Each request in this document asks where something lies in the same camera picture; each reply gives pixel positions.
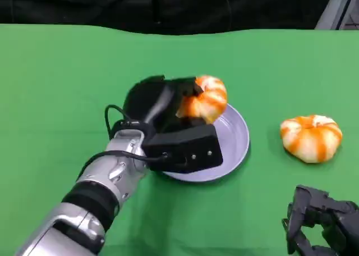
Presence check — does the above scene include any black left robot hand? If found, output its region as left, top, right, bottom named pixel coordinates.
left=122, top=75, right=214, bottom=135

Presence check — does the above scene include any black camera cable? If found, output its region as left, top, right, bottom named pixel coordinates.
left=77, top=150, right=171, bottom=181

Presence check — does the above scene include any orange and white bread roll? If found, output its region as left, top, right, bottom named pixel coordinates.
left=176, top=75, right=228, bottom=125
left=279, top=114, right=343, bottom=164

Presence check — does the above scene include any green table cloth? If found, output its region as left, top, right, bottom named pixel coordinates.
left=0, top=24, right=359, bottom=256

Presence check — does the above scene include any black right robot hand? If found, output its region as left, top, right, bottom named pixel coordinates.
left=282, top=184, right=359, bottom=256

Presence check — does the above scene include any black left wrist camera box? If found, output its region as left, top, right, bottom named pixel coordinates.
left=141, top=124, right=224, bottom=174

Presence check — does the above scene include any black backdrop curtain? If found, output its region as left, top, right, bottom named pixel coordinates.
left=0, top=0, right=336, bottom=35

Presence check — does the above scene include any grey metal frame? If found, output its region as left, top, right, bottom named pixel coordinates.
left=314, top=0, right=359, bottom=31

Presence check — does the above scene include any lilac plate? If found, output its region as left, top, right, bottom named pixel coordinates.
left=157, top=103, right=251, bottom=183

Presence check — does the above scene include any black looped cable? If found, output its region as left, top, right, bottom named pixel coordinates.
left=104, top=104, right=141, bottom=141

